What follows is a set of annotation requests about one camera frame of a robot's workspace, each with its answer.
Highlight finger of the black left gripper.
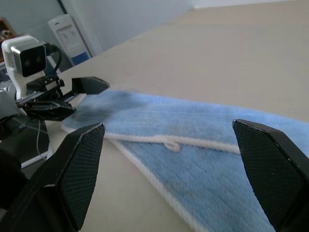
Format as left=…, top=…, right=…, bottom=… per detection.
left=71, top=76, right=110, bottom=95
left=24, top=101, right=77, bottom=121

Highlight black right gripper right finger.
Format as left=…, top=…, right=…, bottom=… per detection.
left=232, top=118, right=309, bottom=232

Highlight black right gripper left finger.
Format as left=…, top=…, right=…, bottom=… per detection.
left=0, top=123, right=106, bottom=232

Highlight light blue cloth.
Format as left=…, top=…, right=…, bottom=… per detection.
left=60, top=89, right=309, bottom=232

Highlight white edged dark board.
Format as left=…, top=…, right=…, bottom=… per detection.
left=14, top=118, right=54, bottom=169

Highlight white water dispenser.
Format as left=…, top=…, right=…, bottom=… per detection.
left=47, top=14, right=94, bottom=66

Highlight brown wooden shelf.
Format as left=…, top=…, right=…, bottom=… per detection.
left=0, top=17, right=19, bottom=42

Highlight thin white wire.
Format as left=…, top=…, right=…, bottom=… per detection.
left=36, top=119, right=48, bottom=160

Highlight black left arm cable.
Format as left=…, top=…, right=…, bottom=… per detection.
left=44, top=43, right=63, bottom=74

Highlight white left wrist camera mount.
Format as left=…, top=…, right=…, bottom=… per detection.
left=1, top=35, right=48, bottom=102

